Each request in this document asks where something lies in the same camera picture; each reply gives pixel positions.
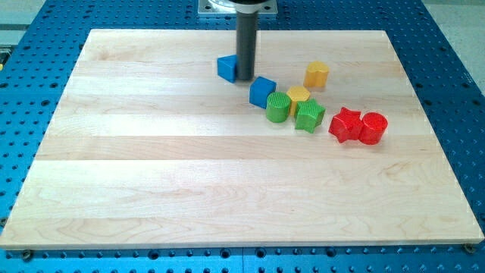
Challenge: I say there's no green star block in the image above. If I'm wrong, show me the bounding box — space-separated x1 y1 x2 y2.
295 99 326 133

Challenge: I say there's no yellow heart block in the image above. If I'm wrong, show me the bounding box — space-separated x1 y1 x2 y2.
303 61 330 87

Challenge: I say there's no red star block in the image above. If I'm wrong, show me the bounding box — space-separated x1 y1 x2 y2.
328 107 363 143

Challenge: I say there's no green cylinder block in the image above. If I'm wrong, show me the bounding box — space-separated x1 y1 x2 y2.
266 92 291 123

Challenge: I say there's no light wooden board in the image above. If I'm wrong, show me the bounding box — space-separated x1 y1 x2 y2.
1 29 483 249

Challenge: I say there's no silver robot mounting plate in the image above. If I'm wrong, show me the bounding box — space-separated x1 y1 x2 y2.
197 0 278 18

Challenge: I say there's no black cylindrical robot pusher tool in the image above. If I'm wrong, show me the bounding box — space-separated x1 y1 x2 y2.
231 0 264 80

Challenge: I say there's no blue cube block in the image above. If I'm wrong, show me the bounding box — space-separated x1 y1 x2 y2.
249 77 277 108

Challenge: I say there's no yellow hexagon block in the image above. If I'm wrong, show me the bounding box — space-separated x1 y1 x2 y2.
286 86 311 116

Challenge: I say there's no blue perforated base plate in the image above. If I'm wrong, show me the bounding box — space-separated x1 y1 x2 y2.
1 1 484 272

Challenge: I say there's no blue triangle block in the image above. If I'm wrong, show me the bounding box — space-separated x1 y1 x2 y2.
217 55 237 83

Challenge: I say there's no red cylinder block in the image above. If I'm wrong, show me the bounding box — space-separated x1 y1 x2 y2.
358 112 388 145

